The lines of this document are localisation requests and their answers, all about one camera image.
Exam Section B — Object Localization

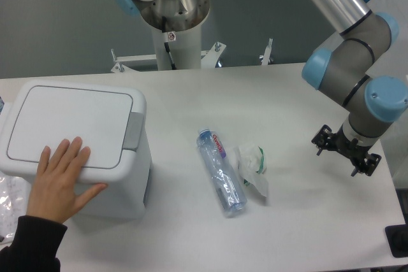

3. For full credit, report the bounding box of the clear plastic water bottle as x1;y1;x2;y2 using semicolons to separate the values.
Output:
196;128;247;217

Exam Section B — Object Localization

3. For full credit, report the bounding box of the white metal base bracket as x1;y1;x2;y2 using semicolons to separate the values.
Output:
110;38;275;73

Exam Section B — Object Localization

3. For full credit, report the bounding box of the white push-lid trash can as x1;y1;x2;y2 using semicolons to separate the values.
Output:
0;80;153;221

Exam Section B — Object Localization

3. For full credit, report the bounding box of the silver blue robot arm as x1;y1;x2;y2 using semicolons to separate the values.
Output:
116;0;407;175

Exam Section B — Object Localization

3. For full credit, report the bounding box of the black sleeved forearm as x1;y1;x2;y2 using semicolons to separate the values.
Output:
1;215;68;271

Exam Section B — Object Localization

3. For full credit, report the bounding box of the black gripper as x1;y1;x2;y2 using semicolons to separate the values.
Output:
311;125;381;176

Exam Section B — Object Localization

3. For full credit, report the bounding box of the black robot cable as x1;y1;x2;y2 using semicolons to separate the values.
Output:
160;17;177;71

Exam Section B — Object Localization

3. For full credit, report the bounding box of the clear plastic bag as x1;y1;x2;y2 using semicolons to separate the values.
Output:
1;173;30;245

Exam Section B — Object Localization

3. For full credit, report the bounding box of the black device at table edge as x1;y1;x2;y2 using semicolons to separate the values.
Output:
385;224;407;258

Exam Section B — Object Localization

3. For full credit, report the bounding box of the bare human hand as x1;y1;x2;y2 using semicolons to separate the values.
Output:
26;137;108;224

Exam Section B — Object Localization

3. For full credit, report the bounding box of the crumpled white plastic wrapper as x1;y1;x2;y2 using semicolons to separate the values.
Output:
234;143;268;197

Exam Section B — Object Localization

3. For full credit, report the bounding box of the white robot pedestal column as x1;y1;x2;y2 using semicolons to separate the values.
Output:
140;0;211;71

